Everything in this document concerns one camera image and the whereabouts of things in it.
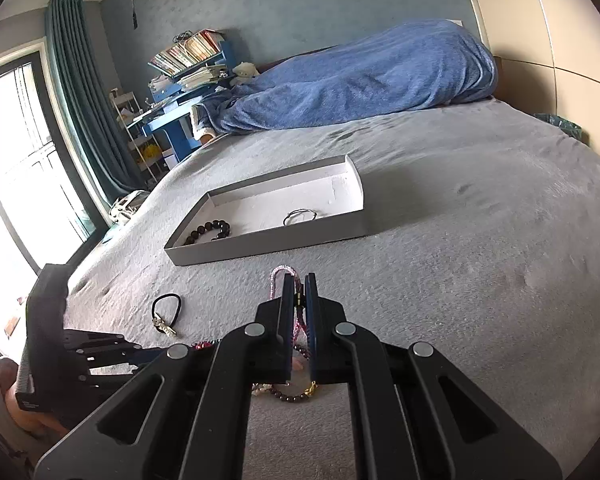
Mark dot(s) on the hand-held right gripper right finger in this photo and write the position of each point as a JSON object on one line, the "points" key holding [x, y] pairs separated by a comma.
{"points": [[312, 330]]}

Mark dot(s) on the white plush toy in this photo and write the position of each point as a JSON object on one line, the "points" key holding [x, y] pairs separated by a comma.
{"points": [[245, 72]]}

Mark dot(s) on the row of books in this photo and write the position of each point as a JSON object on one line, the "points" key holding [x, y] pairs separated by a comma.
{"points": [[185, 52]]}

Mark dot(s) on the white object on floor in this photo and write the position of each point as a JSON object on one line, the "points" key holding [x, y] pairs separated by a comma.
{"points": [[127, 207]]}

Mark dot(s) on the beige wardrobe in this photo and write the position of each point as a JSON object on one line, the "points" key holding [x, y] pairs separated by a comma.
{"points": [[545, 35]]}

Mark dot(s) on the blue fleece blanket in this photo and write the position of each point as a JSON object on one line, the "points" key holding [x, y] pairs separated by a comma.
{"points": [[370, 75]]}

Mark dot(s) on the person's left hand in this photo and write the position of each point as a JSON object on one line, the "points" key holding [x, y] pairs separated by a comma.
{"points": [[25, 417]]}

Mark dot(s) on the grey bed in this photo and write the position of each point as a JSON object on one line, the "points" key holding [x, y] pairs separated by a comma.
{"points": [[480, 260]]}

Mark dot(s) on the teal curtain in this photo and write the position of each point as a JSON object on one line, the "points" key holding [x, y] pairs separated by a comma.
{"points": [[90, 100]]}

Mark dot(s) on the badminton racket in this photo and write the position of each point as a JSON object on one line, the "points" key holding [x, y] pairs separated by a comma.
{"points": [[132, 0]]}

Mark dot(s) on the grey cardboard box tray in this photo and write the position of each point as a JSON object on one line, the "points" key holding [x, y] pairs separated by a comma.
{"points": [[260, 210]]}

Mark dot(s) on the window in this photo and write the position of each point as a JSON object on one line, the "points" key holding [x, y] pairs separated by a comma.
{"points": [[15, 160]]}

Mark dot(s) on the blue bookshelf desk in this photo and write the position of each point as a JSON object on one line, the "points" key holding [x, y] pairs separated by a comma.
{"points": [[180, 125]]}

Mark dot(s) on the teal patterned bag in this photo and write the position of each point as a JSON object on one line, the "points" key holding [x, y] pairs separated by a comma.
{"points": [[565, 127]]}

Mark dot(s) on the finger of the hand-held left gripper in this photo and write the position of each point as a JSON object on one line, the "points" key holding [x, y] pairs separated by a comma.
{"points": [[100, 344], [115, 367]]}

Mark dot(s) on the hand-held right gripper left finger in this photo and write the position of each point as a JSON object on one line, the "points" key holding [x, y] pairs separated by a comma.
{"points": [[285, 320]]}

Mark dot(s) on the white trolley cart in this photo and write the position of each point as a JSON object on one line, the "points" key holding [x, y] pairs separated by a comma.
{"points": [[140, 150]]}

